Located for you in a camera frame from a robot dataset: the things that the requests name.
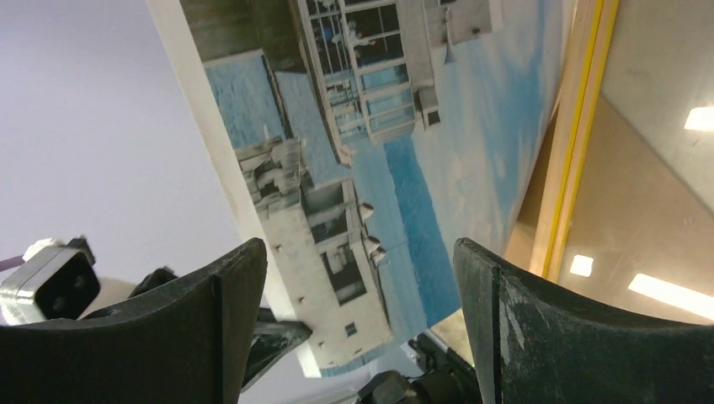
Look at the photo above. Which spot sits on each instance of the building photo print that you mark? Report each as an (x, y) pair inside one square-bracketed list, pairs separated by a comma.
[(361, 139)]

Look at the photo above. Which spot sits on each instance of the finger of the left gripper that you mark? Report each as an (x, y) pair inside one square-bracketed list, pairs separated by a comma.
[(272, 340)]

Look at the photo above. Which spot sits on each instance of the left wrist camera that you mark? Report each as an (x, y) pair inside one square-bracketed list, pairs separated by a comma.
[(52, 279)]

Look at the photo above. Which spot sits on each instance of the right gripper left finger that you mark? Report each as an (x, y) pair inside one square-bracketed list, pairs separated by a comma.
[(186, 341)]

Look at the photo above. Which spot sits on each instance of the brown backing board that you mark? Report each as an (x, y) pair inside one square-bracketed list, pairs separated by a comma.
[(638, 238)]

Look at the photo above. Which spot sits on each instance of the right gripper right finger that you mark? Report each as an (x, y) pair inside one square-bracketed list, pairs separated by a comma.
[(534, 341)]

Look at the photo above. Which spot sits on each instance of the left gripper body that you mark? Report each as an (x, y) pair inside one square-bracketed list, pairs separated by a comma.
[(444, 377)]

